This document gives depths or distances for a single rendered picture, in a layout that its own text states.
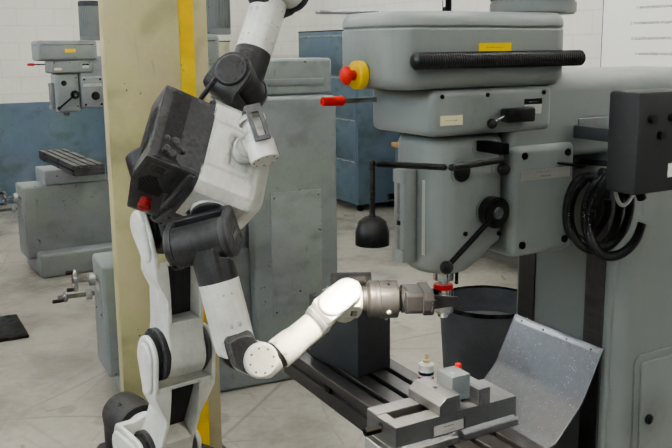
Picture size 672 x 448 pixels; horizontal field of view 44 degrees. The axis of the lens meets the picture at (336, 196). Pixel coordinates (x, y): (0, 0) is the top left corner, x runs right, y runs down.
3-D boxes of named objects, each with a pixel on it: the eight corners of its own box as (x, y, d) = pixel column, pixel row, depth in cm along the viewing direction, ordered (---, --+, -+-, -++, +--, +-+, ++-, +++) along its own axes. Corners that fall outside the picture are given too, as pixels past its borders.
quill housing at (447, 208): (438, 283, 182) (440, 136, 176) (387, 262, 199) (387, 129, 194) (506, 271, 191) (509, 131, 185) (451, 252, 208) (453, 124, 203)
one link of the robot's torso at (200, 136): (95, 237, 198) (146, 173, 171) (129, 123, 216) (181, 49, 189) (208, 277, 209) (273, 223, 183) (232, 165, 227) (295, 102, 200)
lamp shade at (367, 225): (349, 246, 174) (349, 217, 173) (362, 239, 181) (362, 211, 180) (382, 249, 171) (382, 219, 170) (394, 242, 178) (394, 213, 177)
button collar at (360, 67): (361, 90, 173) (361, 60, 172) (347, 89, 179) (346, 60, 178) (369, 89, 174) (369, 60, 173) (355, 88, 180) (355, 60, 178)
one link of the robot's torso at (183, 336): (138, 376, 228) (123, 208, 223) (195, 361, 239) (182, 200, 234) (162, 389, 216) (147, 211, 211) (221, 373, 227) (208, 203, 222)
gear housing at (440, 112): (432, 138, 173) (433, 90, 171) (370, 129, 194) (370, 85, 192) (553, 129, 189) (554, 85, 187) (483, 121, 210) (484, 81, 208)
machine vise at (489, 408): (398, 461, 182) (398, 413, 180) (362, 434, 194) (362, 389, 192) (520, 424, 199) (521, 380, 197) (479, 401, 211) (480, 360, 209)
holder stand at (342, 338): (357, 377, 227) (357, 307, 224) (309, 355, 244) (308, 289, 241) (390, 367, 235) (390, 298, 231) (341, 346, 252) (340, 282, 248)
